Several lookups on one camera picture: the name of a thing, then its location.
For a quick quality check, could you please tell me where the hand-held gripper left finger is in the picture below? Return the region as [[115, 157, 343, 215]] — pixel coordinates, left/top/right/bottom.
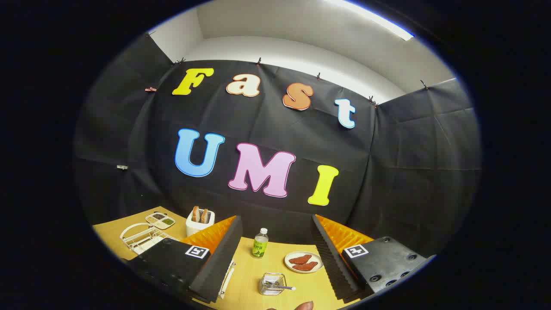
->
[[125, 215, 243, 304]]

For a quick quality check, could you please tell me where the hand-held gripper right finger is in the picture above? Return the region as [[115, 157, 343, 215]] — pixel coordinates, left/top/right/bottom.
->
[[311, 214, 436, 302]]

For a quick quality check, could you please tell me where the metal wire basket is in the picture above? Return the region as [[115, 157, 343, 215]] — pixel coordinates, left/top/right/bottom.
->
[[260, 273, 287, 296]]

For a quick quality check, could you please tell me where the white wire dish rack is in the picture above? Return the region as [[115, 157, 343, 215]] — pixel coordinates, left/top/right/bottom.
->
[[120, 223, 236, 299]]

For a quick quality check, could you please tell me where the small white dish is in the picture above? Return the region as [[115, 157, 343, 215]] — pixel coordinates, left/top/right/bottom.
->
[[284, 251, 324, 274]]

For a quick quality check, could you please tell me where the white toaster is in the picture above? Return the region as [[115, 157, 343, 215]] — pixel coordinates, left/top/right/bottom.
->
[[186, 207, 215, 236]]

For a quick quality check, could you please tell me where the green label drink bottle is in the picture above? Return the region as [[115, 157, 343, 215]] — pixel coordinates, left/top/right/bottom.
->
[[252, 228, 269, 259]]

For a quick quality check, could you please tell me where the white compartment seasoning tray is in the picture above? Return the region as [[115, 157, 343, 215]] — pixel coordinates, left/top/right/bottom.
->
[[145, 212, 176, 229]]

